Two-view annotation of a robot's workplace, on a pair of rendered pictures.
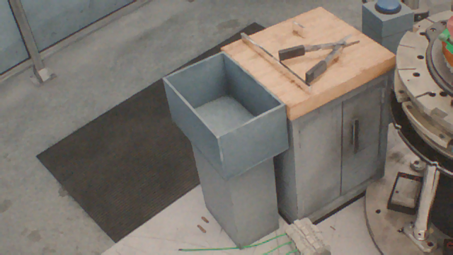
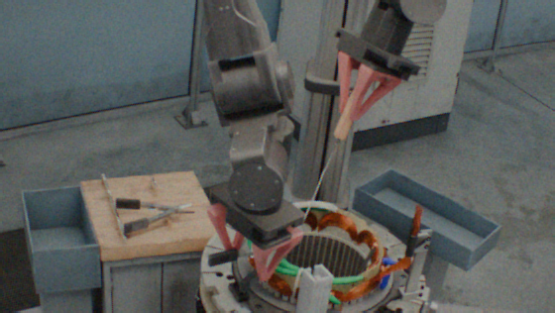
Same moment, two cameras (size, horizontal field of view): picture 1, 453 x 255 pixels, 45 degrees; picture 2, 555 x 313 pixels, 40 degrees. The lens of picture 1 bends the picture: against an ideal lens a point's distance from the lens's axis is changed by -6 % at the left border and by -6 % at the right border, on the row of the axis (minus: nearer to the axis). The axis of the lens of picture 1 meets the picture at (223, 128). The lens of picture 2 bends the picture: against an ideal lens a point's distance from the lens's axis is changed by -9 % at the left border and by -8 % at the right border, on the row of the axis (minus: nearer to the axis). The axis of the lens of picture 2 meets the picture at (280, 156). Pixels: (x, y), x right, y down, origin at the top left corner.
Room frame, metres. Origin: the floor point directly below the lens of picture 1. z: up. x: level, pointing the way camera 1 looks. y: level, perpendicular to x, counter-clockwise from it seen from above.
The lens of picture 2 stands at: (-0.34, -0.32, 1.80)
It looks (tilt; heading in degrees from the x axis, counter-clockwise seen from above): 30 degrees down; 359
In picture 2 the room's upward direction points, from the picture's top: 7 degrees clockwise
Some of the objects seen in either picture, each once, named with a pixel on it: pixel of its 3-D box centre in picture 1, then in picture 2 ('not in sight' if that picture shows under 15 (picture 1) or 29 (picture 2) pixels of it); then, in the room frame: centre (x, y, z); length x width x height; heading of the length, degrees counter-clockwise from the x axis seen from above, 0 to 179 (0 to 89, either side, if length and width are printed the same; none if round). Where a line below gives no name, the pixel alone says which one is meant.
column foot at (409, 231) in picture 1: (420, 236); not in sight; (0.53, -0.29, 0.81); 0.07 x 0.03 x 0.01; 22
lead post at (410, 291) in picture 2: not in sight; (415, 263); (0.53, -0.54, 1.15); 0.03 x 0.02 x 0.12; 112
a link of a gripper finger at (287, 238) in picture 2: not in sight; (261, 245); (0.46, -0.33, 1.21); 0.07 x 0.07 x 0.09; 46
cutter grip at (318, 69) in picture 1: (316, 71); (136, 225); (0.64, -0.14, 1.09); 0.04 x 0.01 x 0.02; 129
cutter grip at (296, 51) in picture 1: (291, 52); (128, 203); (0.69, -0.12, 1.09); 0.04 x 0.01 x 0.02; 99
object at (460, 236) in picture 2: not in sight; (412, 271); (0.82, -0.61, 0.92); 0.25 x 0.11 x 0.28; 51
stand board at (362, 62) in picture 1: (307, 57); (149, 213); (0.72, -0.15, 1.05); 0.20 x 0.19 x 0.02; 114
